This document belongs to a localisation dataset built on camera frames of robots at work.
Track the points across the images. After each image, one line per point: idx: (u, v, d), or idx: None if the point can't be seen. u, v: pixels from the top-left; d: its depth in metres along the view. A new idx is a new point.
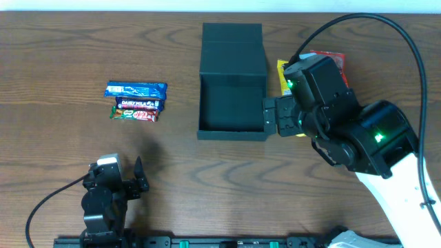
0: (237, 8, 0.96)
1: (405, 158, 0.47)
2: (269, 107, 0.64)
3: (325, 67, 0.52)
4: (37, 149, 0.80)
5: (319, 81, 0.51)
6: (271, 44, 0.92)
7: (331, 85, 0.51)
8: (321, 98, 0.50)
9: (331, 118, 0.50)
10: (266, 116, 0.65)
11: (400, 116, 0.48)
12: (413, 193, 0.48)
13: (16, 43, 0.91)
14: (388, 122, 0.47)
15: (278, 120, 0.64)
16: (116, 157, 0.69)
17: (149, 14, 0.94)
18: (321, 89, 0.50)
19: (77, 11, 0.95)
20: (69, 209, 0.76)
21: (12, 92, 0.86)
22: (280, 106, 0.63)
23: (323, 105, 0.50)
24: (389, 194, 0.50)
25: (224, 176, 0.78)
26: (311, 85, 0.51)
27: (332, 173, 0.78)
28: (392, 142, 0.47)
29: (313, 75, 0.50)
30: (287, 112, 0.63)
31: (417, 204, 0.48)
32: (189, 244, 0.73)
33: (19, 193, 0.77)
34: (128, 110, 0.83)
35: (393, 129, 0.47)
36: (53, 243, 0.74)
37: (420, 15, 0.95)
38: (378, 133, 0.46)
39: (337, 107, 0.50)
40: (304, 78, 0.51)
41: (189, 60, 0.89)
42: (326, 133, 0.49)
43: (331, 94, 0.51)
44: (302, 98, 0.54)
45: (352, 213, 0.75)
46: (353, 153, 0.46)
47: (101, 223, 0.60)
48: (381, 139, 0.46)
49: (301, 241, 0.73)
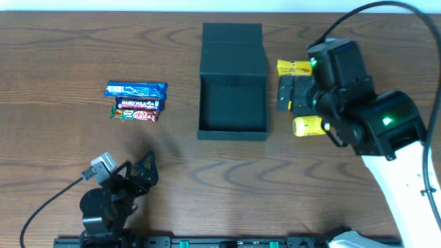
0: (237, 8, 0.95)
1: (410, 145, 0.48)
2: (286, 85, 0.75)
3: (351, 49, 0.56)
4: (37, 149, 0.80)
5: (342, 63, 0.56)
6: (271, 44, 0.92)
7: (353, 69, 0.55)
8: (341, 80, 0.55)
9: (346, 99, 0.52)
10: (281, 93, 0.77)
11: (413, 105, 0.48)
12: (414, 181, 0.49)
13: (16, 43, 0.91)
14: (400, 109, 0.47)
15: (293, 98, 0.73)
16: (105, 155, 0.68)
17: (149, 14, 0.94)
18: (342, 70, 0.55)
19: (76, 11, 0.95)
20: (69, 209, 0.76)
21: (12, 92, 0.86)
22: (298, 86, 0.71)
23: (342, 87, 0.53)
24: (391, 179, 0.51)
25: (224, 176, 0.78)
26: (333, 65, 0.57)
27: (332, 173, 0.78)
28: (401, 127, 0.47)
29: (336, 56, 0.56)
30: (303, 92, 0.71)
31: (419, 191, 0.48)
32: (189, 244, 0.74)
33: (20, 193, 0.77)
34: (128, 110, 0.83)
35: (405, 116, 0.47)
36: (54, 243, 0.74)
37: None
38: (387, 118, 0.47)
39: (355, 91, 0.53)
40: (325, 60, 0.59)
41: (189, 60, 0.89)
42: (338, 114, 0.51)
43: (351, 78, 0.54)
44: (324, 78, 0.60)
45: (352, 213, 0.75)
46: (360, 134, 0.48)
47: (100, 225, 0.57)
48: (389, 122, 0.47)
49: (301, 241, 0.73)
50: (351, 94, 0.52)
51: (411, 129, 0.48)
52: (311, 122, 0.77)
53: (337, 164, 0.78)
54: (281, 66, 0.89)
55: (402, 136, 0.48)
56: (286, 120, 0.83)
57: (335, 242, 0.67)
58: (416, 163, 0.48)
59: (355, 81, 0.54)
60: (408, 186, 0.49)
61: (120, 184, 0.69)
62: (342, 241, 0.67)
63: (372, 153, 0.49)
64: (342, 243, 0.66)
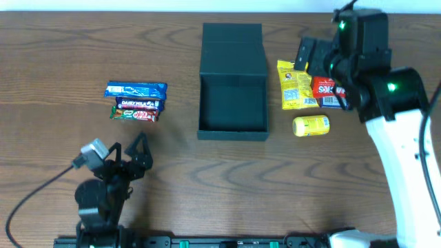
0: (237, 8, 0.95)
1: (411, 112, 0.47)
2: (306, 45, 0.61)
3: (380, 21, 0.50)
4: (38, 149, 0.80)
5: (369, 32, 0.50)
6: (271, 44, 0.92)
7: (377, 37, 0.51)
8: (362, 47, 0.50)
9: (361, 66, 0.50)
10: (300, 53, 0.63)
11: (421, 80, 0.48)
12: (409, 145, 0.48)
13: (16, 43, 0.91)
14: (408, 80, 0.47)
15: (311, 59, 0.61)
16: (96, 143, 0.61)
17: (149, 14, 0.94)
18: (366, 38, 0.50)
19: (77, 11, 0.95)
20: (70, 209, 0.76)
21: (12, 92, 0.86)
22: (318, 47, 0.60)
23: (362, 54, 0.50)
24: (387, 145, 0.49)
25: (224, 176, 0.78)
26: (360, 33, 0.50)
27: (332, 173, 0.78)
28: (405, 95, 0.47)
29: (365, 25, 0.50)
30: (322, 54, 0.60)
31: (413, 155, 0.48)
32: (189, 244, 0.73)
33: (19, 193, 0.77)
34: (128, 110, 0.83)
35: (411, 87, 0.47)
36: (54, 243, 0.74)
37: (422, 15, 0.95)
38: (393, 86, 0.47)
39: (372, 59, 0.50)
40: (355, 25, 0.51)
41: (189, 60, 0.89)
42: (351, 78, 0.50)
43: (373, 46, 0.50)
44: (346, 43, 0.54)
45: (352, 213, 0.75)
46: (366, 99, 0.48)
47: (96, 216, 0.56)
48: (393, 89, 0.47)
49: (301, 241, 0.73)
50: (367, 63, 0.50)
51: (414, 99, 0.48)
52: (311, 122, 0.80)
53: (336, 164, 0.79)
54: (281, 66, 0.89)
55: (406, 104, 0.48)
56: (286, 120, 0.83)
57: (335, 236, 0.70)
58: (411, 127, 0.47)
59: (375, 51, 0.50)
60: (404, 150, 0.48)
61: (115, 171, 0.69)
62: (340, 234, 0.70)
63: (374, 118, 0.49)
64: (340, 237, 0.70)
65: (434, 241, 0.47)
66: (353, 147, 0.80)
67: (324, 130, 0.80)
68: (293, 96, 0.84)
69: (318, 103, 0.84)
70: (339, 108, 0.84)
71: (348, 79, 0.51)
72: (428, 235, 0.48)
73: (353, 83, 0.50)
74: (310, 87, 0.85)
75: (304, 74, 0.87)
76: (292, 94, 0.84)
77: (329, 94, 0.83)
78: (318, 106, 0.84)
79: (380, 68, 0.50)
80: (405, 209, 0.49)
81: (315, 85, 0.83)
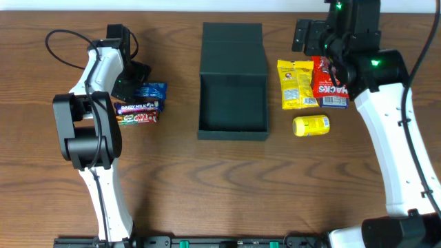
0: (236, 7, 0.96)
1: (393, 85, 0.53)
2: (302, 27, 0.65)
3: (371, 3, 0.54)
4: (37, 149, 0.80)
5: (362, 12, 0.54)
6: (271, 43, 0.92)
7: (369, 18, 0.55)
8: (354, 27, 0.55)
9: (353, 47, 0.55)
10: (298, 35, 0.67)
11: (400, 56, 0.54)
12: (391, 113, 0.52)
13: (16, 43, 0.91)
14: (389, 56, 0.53)
15: (308, 40, 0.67)
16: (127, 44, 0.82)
17: (149, 13, 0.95)
18: (359, 19, 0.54)
19: (76, 10, 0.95)
20: (70, 209, 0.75)
21: (12, 92, 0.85)
22: (313, 28, 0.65)
23: (354, 34, 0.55)
24: (372, 114, 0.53)
25: (224, 176, 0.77)
26: (354, 14, 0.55)
27: (331, 173, 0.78)
28: (387, 67, 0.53)
29: (359, 7, 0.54)
30: (317, 36, 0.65)
31: (395, 122, 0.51)
32: (189, 244, 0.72)
33: (19, 193, 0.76)
34: (128, 115, 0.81)
35: (391, 60, 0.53)
36: (54, 243, 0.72)
37: (419, 15, 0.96)
38: (375, 59, 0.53)
39: (362, 40, 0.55)
40: (350, 6, 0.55)
41: (189, 60, 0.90)
42: (343, 58, 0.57)
43: (366, 27, 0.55)
44: (344, 24, 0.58)
45: (352, 213, 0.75)
46: (353, 76, 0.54)
47: (118, 30, 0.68)
48: (376, 64, 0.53)
49: (301, 241, 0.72)
50: (359, 43, 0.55)
51: (395, 75, 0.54)
52: (311, 122, 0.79)
53: (336, 164, 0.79)
54: (281, 66, 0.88)
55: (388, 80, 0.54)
56: (286, 120, 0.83)
57: (333, 232, 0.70)
58: (393, 97, 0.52)
59: (366, 32, 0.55)
60: (388, 116, 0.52)
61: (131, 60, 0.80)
62: (338, 230, 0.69)
63: (361, 91, 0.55)
64: (335, 230, 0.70)
65: (419, 202, 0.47)
66: (353, 146, 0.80)
67: (324, 130, 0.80)
68: (293, 96, 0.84)
69: (318, 103, 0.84)
70: (339, 108, 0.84)
71: (339, 58, 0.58)
72: (413, 196, 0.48)
73: (343, 60, 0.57)
74: (310, 87, 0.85)
75: (304, 74, 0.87)
76: (292, 94, 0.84)
77: (329, 94, 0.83)
78: (317, 106, 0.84)
79: (368, 49, 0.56)
80: (391, 172, 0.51)
81: (315, 85, 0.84)
